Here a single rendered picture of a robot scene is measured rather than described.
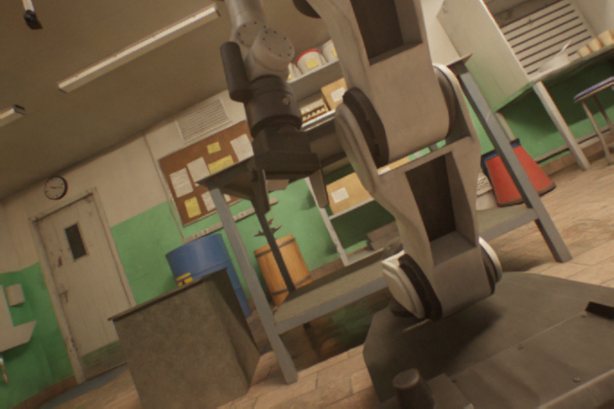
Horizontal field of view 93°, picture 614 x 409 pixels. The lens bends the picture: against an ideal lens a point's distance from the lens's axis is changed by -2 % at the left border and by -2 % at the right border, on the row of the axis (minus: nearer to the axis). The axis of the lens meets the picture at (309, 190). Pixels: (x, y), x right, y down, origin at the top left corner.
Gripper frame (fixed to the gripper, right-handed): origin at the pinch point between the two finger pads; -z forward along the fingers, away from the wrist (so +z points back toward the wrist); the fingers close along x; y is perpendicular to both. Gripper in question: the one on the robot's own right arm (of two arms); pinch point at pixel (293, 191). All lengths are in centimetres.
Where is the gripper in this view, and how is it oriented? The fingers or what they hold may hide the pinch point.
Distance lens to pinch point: 46.4
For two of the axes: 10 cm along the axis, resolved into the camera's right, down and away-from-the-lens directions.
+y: 5.3, -3.7, -7.6
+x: -8.1, 0.5, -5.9
